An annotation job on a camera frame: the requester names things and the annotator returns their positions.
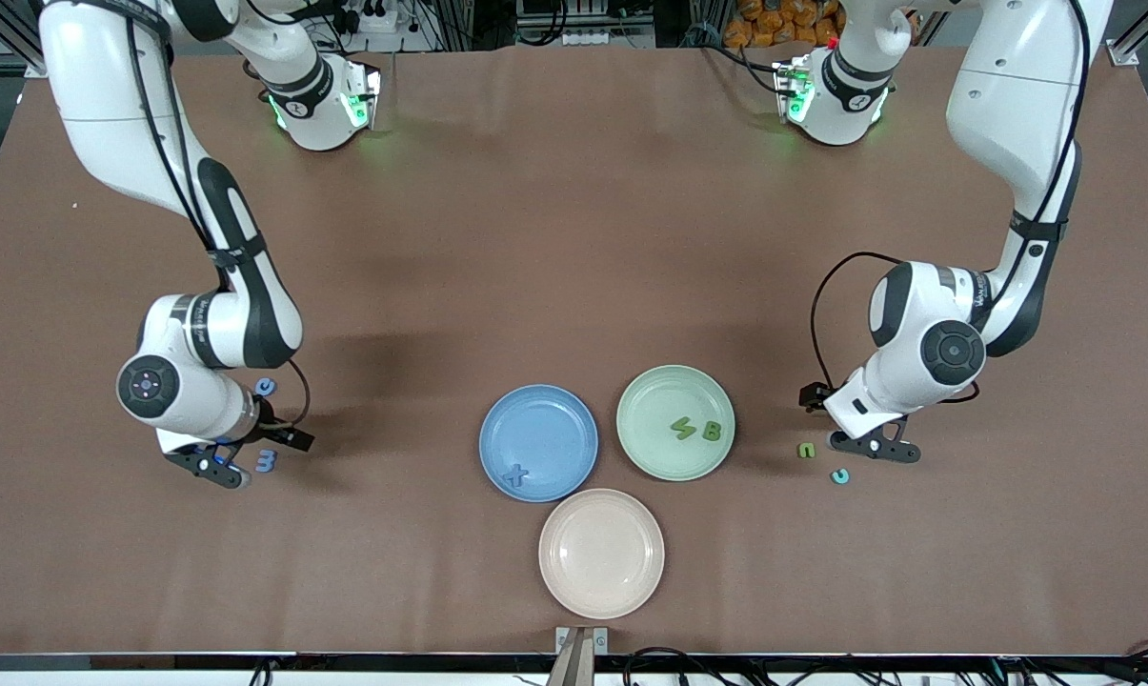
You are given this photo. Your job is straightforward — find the blue plate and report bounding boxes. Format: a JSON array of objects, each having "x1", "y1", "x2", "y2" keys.
[{"x1": 479, "y1": 384, "x2": 599, "y2": 503}]

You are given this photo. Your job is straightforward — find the green plate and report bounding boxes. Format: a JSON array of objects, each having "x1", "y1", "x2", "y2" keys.
[{"x1": 616, "y1": 365, "x2": 736, "y2": 482}]

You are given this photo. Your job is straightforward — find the beige plate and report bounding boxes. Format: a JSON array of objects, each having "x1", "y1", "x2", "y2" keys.
[{"x1": 538, "y1": 488, "x2": 666, "y2": 620}]

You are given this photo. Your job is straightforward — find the large table cover sheet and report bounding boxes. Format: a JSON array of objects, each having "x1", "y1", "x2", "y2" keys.
[{"x1": 0, "y1": 43, "x2": 1148, "y2": 658}]

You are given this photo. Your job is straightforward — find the orange fruit pile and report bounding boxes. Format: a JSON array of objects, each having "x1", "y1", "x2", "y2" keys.
[{"x1": 723, "y1": 0, "x2": 846, "y2": 49}]

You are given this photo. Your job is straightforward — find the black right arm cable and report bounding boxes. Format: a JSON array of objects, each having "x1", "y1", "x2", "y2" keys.
[{"x1": 124, "y1": 14, "x2": 312, "y2": 425}]

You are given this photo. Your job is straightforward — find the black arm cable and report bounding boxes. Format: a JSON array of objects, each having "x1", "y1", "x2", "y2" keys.
[
  {"x1": 810, "y1": 0, "x2": 1094, "y2": 406},
  {"x1": 124, "y1": 14, "x2": 312, "y2": 425}
]

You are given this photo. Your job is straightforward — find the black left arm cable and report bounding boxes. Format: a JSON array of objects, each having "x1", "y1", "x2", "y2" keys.
[{"x1": 810, "y1": 0, "x2": 1094, "y2": 406}]

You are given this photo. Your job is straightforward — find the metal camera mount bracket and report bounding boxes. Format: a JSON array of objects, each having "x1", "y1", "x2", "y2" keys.
[{"x1": 547, "y1": 626, "x2": 609, "y2": 686}]

